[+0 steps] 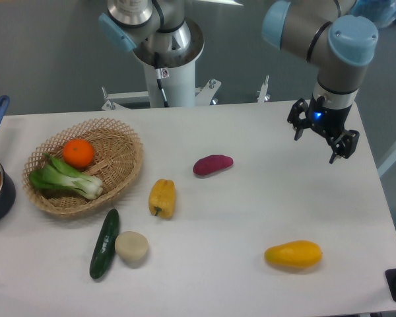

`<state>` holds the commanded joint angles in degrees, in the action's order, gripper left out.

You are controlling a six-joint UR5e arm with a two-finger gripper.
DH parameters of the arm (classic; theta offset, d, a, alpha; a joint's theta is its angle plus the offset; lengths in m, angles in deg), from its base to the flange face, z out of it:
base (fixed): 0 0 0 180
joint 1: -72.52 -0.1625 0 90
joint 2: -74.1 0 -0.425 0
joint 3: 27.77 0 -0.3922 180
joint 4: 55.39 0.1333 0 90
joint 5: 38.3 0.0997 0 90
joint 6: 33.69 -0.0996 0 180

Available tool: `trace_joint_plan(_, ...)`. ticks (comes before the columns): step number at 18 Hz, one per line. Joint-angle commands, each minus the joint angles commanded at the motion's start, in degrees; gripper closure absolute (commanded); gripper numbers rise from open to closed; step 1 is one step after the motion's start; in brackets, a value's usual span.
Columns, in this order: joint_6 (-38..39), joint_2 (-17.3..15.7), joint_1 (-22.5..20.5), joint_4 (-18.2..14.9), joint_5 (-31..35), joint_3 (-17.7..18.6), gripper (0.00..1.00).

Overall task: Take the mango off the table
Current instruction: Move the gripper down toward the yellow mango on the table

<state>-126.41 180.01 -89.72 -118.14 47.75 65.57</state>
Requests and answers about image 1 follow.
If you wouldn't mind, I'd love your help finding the beige round potato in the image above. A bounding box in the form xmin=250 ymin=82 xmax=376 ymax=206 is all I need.
xmin=115 ymin=231 xmax=149 ymax=262

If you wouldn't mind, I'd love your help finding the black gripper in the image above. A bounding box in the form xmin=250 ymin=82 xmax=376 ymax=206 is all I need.
xmin=287 ymin=96 xmax=360 ymax=164

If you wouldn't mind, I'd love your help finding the yellow bell pepper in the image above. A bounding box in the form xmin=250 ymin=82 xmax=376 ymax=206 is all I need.
xmin=148 ymin=179 xmax=176 ymax=219

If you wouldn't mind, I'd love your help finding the orange tangerine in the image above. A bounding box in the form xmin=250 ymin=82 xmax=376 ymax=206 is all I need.
xmin=62 ymin=139 xmax=94 ymax=169

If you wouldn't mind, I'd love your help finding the black cable on pedestal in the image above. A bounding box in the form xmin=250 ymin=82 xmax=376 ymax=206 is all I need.
xmin=152 ymin=52 xmax=170 ymax=108

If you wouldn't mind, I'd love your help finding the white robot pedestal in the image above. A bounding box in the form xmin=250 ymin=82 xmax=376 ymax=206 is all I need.
xmin=99 ymin=14 xmax=221 ymax=108

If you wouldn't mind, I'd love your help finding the blue plastic bag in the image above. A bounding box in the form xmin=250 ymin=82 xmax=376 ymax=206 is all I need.
xmin=349 ymin=0 xmax=396 ymax=29

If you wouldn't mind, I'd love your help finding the green cucumber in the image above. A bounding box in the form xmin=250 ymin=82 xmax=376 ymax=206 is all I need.
xmin=89 ymin=209 xmax=120 ymax=280

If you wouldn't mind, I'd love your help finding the green bok choy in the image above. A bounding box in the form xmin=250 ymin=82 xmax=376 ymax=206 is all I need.
xmin=28 ymin=153 xmax=104 ymax=200

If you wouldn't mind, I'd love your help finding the purple sweet potato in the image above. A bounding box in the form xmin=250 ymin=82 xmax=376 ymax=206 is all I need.
xmin=193 ymin=155 xmax=234 ymax=176

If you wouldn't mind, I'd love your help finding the yellow mango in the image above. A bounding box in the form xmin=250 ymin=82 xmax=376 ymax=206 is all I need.
xmin=264 ymin=240 xmax=323 ymax=269

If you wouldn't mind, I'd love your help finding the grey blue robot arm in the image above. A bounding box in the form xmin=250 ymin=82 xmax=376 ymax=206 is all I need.
xmin=98 ymin=1 xmax=378 ymax=159

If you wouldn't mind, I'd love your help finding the woven wicker basket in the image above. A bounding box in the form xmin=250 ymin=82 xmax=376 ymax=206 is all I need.
xmin=22 ymin=118 xmax=143 ymax=217

